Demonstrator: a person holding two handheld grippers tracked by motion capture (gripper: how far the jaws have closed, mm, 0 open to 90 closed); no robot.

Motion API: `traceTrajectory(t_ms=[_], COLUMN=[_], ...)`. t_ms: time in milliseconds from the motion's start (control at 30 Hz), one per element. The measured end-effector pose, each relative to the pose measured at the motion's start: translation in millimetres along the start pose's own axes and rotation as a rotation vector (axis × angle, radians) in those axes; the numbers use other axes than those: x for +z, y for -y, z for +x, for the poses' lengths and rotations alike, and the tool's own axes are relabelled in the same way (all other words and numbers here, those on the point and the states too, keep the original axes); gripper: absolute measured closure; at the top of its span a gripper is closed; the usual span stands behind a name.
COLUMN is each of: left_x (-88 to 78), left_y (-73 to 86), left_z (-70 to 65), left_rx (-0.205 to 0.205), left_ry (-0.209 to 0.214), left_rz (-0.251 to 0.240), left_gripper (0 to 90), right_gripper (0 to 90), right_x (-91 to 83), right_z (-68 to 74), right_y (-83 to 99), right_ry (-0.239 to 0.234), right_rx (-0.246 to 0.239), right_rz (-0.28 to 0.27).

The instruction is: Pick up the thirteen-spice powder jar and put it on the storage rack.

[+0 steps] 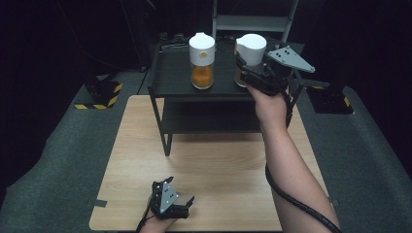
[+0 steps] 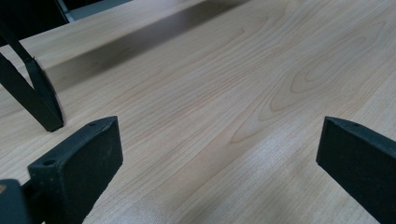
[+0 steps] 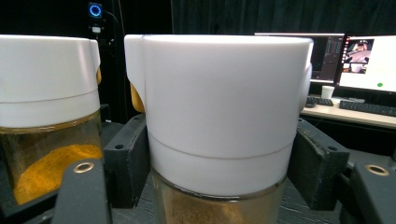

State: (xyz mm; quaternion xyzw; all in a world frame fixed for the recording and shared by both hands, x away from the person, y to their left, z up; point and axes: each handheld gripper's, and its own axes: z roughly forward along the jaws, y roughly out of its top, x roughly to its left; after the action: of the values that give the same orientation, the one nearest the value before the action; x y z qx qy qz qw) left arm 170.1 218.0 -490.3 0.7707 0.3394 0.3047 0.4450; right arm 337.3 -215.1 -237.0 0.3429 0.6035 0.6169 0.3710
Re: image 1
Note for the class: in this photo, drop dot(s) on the black two-tier shelf rack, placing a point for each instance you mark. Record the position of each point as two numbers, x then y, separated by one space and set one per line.
175 77

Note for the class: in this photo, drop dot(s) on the yellow-black striped stand base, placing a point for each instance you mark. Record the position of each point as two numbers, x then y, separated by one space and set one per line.
100 92
330 100

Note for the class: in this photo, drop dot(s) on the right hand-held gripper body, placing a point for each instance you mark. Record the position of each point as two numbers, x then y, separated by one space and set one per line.
275 76

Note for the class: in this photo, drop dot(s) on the grey tape strip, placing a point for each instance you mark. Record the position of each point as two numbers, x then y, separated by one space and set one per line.
335 203
97 203

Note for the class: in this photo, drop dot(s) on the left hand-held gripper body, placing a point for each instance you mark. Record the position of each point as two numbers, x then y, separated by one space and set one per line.
166 199

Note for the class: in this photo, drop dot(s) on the grey metal frame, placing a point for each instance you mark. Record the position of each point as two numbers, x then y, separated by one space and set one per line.
251 23

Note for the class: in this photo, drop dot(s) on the white-lidded orange spice jar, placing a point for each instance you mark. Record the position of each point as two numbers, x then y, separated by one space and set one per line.
202 51

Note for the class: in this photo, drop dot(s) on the person's right hand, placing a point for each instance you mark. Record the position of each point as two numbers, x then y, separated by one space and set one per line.
270 110

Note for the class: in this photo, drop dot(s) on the white-lidded brown spice jar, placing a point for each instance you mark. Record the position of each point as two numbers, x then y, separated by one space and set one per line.
252 47

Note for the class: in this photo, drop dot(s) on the person's left hand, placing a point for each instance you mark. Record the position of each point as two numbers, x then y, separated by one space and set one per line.
157 226

